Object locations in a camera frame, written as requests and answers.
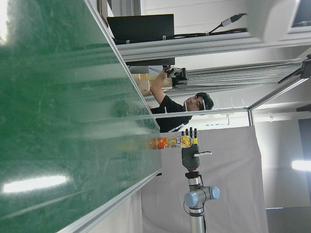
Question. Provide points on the green belt conveyor aluminium frame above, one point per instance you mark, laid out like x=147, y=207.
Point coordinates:
x=60, y=109

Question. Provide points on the black handheld device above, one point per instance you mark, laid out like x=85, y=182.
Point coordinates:
x=178, y=76

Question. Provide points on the aluminium profile post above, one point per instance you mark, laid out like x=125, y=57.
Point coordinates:
x=194, y=46

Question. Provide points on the black camera tripod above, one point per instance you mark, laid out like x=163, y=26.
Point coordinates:
x=305, y=68

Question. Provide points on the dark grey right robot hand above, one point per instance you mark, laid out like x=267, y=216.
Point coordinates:
x=190, y=159

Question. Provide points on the grey backdrop curtain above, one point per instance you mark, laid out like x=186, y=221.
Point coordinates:
x=230, y=182

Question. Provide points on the orange juice bottle yellow cap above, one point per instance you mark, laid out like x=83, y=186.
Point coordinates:
x=170, y=142

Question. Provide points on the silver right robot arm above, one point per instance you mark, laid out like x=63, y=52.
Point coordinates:
x=196, y=196

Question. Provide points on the cardboard box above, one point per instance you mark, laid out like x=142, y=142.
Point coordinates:
x=144, y=83

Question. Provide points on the white window blinds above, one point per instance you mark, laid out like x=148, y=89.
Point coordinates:
x=243, y=75

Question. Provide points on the ceiling light strip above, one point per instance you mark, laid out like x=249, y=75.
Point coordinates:
x=301, y=165

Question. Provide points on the person in black shirt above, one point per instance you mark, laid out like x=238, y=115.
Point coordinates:
x=170, y=109

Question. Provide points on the black computer monitor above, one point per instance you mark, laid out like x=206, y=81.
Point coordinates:
x=141, y=26

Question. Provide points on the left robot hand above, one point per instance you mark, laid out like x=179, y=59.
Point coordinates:
x=269, y=17

